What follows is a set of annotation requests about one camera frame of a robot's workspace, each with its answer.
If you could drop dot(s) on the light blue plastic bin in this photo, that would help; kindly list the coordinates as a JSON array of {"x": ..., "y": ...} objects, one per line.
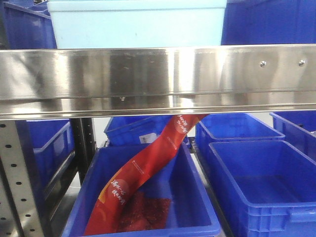
[{"x": 136, "y": 23}]

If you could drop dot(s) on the blue crate left shelf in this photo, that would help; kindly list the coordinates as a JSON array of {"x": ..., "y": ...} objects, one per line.
[{"x": 46, "y": 145}]

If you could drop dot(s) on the blue crate rear centre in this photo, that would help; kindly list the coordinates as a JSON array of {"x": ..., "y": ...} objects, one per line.
[{"x": 135, "y": 130}]

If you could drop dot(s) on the blue crate rear right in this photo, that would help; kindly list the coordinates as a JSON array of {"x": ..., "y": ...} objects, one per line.
[{"x": 232, "y": 127}]

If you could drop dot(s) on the red printed plastic bag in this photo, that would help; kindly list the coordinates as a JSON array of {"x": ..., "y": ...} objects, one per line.
[{"x": 138, "y": 170}]

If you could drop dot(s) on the blue bin with red bag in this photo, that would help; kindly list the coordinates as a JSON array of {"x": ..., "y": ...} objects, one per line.
[{"x": 191, "y": 213}]

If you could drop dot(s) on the blue crate upper right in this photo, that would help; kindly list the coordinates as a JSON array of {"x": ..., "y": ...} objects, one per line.
[{"x": 269, "y": 22}]

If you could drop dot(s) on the large blue crate front right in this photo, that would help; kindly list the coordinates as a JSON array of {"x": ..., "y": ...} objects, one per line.
[{"x": 265, "y": 188}]

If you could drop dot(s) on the blue crate far right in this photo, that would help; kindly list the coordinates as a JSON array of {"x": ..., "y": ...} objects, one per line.
[{"x": 299, "y": 128}]

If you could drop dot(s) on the blue crate upper left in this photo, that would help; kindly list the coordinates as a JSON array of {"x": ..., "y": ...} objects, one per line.
[{"x": 28, "y": 24}]

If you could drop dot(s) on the stainless steel rail right shelf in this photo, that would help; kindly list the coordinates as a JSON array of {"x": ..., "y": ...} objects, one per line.
[{"x": 78, "y": 83}]

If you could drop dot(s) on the perforated metal shelf post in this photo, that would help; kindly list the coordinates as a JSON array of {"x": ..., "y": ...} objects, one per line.
[{"x": 18, "y": 159}]

